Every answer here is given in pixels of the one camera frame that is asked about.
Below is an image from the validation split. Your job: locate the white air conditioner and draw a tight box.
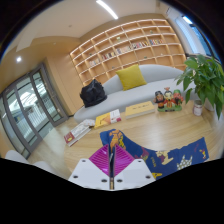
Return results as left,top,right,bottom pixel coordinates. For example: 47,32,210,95
164,5,178,17

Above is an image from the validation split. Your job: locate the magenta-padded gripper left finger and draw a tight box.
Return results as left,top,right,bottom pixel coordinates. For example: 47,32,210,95
68,143,113,191

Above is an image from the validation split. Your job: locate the blue patterned towel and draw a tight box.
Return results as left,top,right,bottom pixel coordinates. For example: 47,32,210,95
99,128,211,181

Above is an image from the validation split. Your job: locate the yellow cushion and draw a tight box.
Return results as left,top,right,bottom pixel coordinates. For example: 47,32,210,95
115,63,148,92

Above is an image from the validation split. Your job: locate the yellow and white book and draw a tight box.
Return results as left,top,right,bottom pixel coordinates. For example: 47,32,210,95
93,108,123,130

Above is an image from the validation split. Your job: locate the green potted plant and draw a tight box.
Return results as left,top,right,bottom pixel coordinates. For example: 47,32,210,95
174,54,224,120

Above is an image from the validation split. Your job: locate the long ceiling light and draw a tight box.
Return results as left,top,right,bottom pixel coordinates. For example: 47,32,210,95
95,0,120,20

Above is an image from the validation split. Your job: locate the wooden wall shelf unit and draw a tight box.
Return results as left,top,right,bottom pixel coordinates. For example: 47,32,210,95
69,18,188,86

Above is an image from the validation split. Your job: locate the flat tan book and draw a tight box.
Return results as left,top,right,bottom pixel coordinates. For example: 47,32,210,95
124,100,157,120

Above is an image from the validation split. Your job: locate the small white and red cup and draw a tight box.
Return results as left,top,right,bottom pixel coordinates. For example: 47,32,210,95
192,99,205,117

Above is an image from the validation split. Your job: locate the dark-framed window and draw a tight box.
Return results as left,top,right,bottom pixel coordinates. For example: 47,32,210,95
181,14,215,58

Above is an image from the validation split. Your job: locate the colourful figurine group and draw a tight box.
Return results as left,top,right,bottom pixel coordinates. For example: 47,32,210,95
153,87,185,113

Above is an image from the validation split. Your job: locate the grey curved sofa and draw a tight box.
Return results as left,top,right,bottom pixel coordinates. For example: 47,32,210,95
73,63,198,125

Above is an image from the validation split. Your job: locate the black bag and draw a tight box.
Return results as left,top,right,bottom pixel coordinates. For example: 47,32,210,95
79,78,108,109

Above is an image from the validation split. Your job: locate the grey-framed glass door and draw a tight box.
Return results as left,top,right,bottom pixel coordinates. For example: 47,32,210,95
0,63,70,158

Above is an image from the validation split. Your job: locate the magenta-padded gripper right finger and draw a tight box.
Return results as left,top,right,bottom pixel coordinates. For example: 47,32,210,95
112,144,157,191

